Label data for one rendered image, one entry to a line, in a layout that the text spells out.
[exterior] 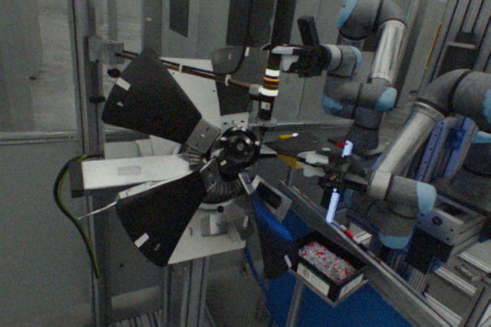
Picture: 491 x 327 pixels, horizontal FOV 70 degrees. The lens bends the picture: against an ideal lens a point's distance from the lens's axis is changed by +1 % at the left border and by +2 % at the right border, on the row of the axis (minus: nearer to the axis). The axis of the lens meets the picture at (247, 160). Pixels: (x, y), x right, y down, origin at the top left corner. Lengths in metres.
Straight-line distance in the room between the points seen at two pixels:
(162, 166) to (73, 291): 1.18
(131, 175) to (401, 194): 0.71
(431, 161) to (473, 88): 0.66
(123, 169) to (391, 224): 0.73
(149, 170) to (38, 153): 0.73
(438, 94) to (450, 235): 0.53
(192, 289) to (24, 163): 0.85
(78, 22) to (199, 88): 0.44
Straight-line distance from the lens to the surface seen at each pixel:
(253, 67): 1.10
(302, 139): 1.18
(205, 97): 1.28
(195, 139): 0.99
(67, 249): 1.91
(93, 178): 1.00
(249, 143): 0.95
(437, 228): 1.42
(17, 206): 1.77
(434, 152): 1.64
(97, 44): 1.33
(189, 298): 1.41
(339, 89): 1.15
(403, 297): 1.22
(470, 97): 1.05
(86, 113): 1.43
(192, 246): 1.14
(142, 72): 0.97
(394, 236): 1.02
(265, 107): 0.98
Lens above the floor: 1.57
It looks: 24 degrees down
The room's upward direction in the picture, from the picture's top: 8 degrees clockwise
